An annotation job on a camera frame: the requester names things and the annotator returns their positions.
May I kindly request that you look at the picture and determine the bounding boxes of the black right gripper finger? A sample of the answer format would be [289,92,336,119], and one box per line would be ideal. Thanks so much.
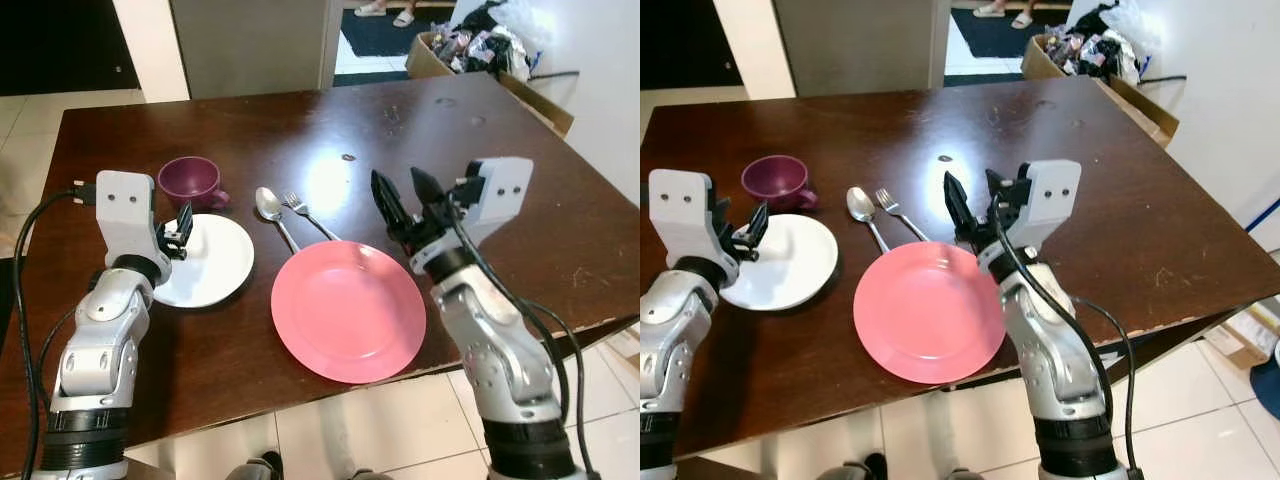
[370,168,413,240]
[410,166,453,217]
[944,170,983,247]
[984,167,1023,217]

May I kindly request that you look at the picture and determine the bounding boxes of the purple cup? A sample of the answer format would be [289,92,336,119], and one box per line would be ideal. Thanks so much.
[157,156,232,212]
[740,155,820,212]

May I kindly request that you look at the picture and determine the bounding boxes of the silver metal fork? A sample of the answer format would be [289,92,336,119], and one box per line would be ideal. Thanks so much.
[282,191,342,244]
[875,188,932,244]

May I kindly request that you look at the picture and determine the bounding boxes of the silver metal spoon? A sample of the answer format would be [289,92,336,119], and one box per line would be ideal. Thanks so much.
[846,186,892,254]
[255,186,302,254]

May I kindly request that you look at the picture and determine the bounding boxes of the pink plate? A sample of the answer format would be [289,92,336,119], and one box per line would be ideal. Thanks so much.
[270,239,429,385]
[852,240,1009,386]

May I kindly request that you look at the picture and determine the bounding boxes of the brown cardboard box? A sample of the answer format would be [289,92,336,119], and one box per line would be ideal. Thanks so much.
[1019,33,1182,150]
[404,30,577,140]

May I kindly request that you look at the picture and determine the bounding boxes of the dark blue door mat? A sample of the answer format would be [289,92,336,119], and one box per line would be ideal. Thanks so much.
[339,8,463,59]
[949,8,1077,59]

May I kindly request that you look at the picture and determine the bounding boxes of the person's sandalled feet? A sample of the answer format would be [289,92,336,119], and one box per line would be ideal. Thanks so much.
[974,0,1041,30]
[352,0,417,30]

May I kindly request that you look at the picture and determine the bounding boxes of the grey door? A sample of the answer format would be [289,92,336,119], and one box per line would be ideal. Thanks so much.
[169,0,347,102]
[774,0,952,100]

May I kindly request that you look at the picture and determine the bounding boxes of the clear plastic bag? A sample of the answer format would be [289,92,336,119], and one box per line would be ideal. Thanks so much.
[488,0,557,63]
[1098,0,1166,63]

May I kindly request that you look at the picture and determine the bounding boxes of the dark grey left robot leg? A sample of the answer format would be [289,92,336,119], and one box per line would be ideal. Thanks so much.
[224,451,286,480]
[843,454,891,480]

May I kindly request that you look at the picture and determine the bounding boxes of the small cardboard box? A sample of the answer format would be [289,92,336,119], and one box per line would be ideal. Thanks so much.
[1204,298,1280,373]

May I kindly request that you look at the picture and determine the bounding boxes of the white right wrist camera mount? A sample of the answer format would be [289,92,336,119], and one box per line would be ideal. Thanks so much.
[410,156,535,277]
[978,159,1084,277]

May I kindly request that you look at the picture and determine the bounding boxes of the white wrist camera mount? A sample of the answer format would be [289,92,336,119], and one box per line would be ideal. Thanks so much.
[978,159,1084,277]
[94,170,163,267]
[648,168,723,267]
[410,156,535,277]

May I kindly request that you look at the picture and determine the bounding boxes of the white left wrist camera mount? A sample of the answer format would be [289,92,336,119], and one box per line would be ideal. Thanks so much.
[648,168,723,267]
[94,170,163,267]

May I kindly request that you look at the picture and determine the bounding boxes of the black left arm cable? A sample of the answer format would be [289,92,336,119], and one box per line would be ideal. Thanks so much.
[14,183,101,480]

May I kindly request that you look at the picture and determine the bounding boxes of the white door frame post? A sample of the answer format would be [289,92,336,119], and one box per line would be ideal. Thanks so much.
[111,0,192,104]
[711,0,797,102]

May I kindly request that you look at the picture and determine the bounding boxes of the blue cable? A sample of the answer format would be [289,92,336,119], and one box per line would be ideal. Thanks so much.
[1244,194,1280,237]

